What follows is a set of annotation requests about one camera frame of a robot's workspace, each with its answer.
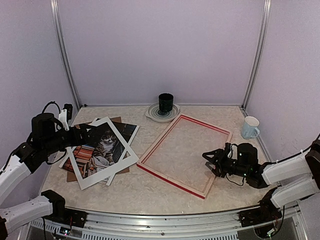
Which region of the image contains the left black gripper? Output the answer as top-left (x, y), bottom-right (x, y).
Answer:
top-left (42, 123), bottom-right (96, 156)

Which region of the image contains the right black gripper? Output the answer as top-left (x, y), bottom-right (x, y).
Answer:
top-left (202, 149), bottom-right (249, 178)

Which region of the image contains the cat photo print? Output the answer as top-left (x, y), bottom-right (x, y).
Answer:
top-left (58, 120), bottom-right (140, 181)

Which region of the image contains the white photo mat board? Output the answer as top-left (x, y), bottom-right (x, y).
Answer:
top-left (59, 117), bottom-right (139, 190)

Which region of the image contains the red wooden picture frame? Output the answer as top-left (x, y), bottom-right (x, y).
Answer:
top-left (136, 113), bottom-right (233, 199)

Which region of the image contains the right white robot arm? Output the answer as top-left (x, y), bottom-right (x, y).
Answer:
top-left (202, 138), bottom-right (320, 226)

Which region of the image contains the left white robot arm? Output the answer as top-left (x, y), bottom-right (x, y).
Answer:
top-left (0, 110), bottom-right (96, 240)

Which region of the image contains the light blue mug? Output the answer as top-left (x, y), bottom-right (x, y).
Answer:
top-left (241, 116), bottom-right (260, 140)

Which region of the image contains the brown cardboard backing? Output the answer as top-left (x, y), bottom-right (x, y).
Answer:
top-left (66, 115), bottom-right (131, 183)

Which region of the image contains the white striped ceramic plate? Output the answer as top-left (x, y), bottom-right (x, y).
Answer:
top-left (145, 103), bottom-right (181, 123)

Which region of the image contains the dark green cup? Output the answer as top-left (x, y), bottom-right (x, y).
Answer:
top-left (158, 93), bottom-right (174, 115)

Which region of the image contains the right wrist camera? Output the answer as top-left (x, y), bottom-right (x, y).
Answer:
top-left (224, 142), bottom-right (238, 158)

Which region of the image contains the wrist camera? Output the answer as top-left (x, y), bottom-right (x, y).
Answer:
top-left (224, 142), bottom-right (238, 158)
top-left (58, 103), bottom-right (73, 131)

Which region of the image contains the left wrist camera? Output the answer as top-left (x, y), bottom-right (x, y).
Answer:
top-left (58, 103), bottom-right (73, 131)

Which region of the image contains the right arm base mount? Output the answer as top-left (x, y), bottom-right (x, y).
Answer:
top-left (238, 198), bottom-right (285, 240)

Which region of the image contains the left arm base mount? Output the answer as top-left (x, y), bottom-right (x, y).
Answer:
top-left (44, 208), bottom-right (88, 228)

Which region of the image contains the aluminium front rail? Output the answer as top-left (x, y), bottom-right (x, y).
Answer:
top-left (22, 197), bottom-right (308, 240)

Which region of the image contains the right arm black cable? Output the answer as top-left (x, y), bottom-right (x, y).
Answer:
top-left (224, 142), bottom-right (320, 237)

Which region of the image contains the left aluminium corner post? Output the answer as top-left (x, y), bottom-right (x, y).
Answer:
top-left (50, 0), bottom-right (82, 110)

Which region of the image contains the aluminium corner post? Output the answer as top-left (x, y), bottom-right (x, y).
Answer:
top-left (50, 0), bottom-right (82, 110)
top-left (241, 0), bottom-right (272, 112)

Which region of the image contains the right aluminium corner post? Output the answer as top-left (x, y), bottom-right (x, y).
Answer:
top-left (241, 0), bottom-right (272, 112)

